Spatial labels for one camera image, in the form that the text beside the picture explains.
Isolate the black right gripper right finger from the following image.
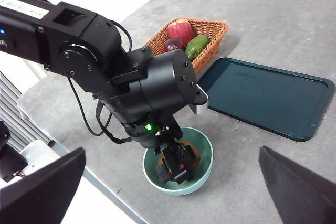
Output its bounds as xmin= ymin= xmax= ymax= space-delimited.
xmin=258 ymin=145 xmax=336 ymax=224

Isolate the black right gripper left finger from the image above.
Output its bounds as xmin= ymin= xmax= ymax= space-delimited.
xmin=0 ymin=147 xmax=87 ymax=224

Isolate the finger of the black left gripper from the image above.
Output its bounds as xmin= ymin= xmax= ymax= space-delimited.
xmin=172 ymin=142 xmax=195 ymax=185
xmin=154 ymin=146 xmax=177 ymax=184

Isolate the teal ceramic bowl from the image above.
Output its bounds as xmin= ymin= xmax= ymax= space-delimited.
xmin=142 ymin=126 xmax=214 ymax=196

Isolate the dark purple plum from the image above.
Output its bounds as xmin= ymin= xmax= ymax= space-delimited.
xmin=164 ymin=38 xmax=184 ymax=53

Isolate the dark green rectangular tray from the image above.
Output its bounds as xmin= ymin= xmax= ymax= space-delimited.
xmin=196 ymin=57 xmax=336 ymax=142

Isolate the green avocado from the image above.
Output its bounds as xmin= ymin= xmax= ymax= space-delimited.
xmin=185 ymin=35 xmax=211 ymax=61

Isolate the red apple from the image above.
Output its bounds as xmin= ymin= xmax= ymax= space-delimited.
xmin=167 ymin=18 xmax=195 ymax=46

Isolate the brown wicker basket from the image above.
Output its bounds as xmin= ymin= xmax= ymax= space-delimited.
xmin=143 ymin=18 xmax=229 ymax=75

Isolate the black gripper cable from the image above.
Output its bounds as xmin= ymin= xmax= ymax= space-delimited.
xmin=96 ymin=102 xmax=132 ymax=145

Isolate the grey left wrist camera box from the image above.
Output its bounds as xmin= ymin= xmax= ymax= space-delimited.
xmin=193 ymin=82 xmax=209 ymax=116

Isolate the black looping arm cable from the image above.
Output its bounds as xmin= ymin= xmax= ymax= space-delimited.
xmin=67 ymin=77 xmax=112 ymax=137

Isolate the grey ribbed metal frame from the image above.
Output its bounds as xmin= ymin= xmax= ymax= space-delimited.
xmin=0 ymin=50 xmax=66 ymax=154

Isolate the black short arm cable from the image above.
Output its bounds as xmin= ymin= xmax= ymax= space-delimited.
xmin=109 ymin=20 xmax=133 ymax=53

